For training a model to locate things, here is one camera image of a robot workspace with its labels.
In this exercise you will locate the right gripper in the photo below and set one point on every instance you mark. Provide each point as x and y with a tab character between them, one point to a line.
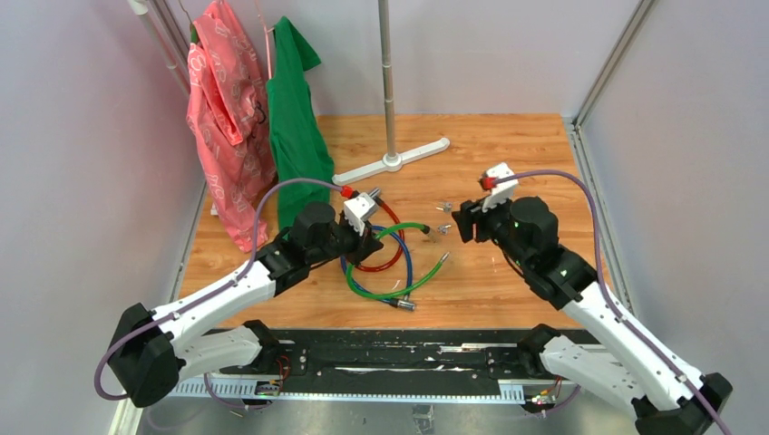
472	212

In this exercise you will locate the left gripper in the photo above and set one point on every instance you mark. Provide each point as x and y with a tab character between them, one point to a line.
365	246

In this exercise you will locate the green cable lock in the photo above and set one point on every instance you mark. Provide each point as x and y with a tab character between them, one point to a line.
382	231

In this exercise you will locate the blue cable lock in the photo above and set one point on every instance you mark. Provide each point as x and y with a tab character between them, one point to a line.
400	302

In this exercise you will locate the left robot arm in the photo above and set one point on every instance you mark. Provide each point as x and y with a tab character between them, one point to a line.
152	350

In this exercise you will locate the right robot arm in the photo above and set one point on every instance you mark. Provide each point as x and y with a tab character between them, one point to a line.
660	391

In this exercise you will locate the white clothes rack stand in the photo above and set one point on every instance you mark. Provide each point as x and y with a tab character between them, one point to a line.
392	160

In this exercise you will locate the green t-shirt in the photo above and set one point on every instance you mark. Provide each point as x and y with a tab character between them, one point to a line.
298	147

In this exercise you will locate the pink patterned garment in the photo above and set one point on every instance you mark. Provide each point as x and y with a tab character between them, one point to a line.
228	116

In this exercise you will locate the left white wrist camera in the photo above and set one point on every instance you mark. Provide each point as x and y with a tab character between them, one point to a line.
357	209

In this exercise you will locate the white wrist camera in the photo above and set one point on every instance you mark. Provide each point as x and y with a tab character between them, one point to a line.
357	209
498	191

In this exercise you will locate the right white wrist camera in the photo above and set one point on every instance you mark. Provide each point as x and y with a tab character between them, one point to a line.
498	191

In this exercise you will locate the aluminium frame rail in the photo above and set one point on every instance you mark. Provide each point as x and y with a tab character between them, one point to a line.
243	393

